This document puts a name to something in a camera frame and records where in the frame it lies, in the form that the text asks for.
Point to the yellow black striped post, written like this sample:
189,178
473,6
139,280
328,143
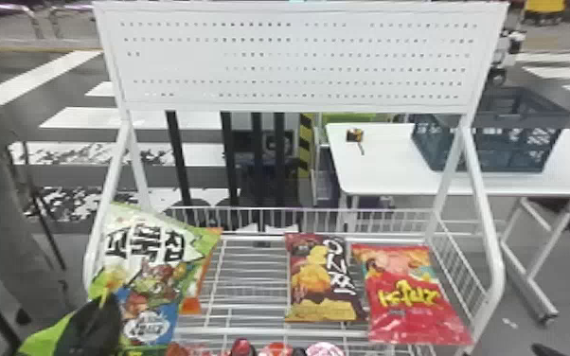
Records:
305,144

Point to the pink noodle cup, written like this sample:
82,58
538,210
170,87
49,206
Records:
325,350

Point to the red bottle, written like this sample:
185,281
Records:
242,348

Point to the dark red yellow snack packet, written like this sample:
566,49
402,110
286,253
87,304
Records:
320,283

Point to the hand scanner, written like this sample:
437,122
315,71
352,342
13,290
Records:
355,135

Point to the green white snack packet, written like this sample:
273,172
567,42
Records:
151,248

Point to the dark blue crate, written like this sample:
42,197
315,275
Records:
508,134

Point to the white side table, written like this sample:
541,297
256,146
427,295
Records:
389,169

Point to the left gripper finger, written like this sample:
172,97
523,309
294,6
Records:
95,330

